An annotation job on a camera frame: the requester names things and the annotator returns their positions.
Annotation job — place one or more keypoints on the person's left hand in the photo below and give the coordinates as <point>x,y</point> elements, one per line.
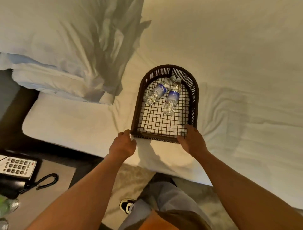
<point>122,147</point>

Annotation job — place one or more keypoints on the person's right hand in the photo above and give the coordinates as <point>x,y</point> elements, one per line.
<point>194,143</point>

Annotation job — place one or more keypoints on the person's right thumb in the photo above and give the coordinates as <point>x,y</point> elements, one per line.
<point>182,140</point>

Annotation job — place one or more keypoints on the person's left thumb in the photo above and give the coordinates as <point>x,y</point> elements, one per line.
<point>130,137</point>

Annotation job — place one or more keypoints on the dark brown wicker tray basket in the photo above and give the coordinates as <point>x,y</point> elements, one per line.
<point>142,94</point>

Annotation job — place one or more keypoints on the person's right forearm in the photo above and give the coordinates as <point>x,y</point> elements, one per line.
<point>243,194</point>

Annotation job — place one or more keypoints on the person's left forearm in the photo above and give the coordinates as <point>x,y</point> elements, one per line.
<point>82,196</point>

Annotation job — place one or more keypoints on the clear water bottle blue label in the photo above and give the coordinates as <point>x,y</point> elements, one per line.
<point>158,91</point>
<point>173,96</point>

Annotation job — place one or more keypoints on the grey trousers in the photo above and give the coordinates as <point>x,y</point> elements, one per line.
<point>165,196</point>

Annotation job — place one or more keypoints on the black and white shoe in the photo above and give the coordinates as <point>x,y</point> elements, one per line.
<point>126,205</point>

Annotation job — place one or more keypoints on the brown shirt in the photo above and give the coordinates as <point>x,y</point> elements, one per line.
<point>180,220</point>

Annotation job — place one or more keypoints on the bed with white sheet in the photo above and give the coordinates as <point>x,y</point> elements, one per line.
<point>236,71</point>

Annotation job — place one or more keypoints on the brown nightstand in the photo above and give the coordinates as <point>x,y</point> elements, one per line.
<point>47,196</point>

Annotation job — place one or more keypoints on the dark brown headboard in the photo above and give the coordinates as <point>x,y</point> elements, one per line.
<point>16,113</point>

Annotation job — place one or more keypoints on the black desk telephone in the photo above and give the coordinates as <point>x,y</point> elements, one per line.
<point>15,170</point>

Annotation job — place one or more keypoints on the large white pillow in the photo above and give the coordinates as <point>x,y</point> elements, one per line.
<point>59,35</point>

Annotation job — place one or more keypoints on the green plastic bottle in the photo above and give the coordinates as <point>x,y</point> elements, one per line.
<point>7,205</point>

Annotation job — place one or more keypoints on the clear plastic bottle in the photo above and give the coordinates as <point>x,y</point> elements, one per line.
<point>3,224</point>

